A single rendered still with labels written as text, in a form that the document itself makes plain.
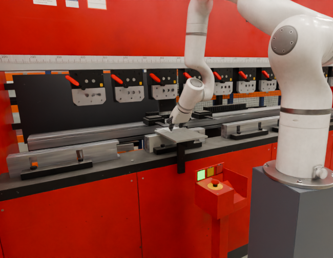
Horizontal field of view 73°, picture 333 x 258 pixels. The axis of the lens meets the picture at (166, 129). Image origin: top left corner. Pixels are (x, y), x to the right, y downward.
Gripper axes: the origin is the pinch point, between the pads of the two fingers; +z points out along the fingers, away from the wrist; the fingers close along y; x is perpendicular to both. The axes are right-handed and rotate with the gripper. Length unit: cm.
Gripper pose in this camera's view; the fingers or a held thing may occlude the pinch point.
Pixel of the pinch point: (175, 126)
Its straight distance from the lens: 123.9
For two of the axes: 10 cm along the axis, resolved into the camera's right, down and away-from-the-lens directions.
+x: 3.5, 7.8, -5.3
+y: -9.0, 1.2, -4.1
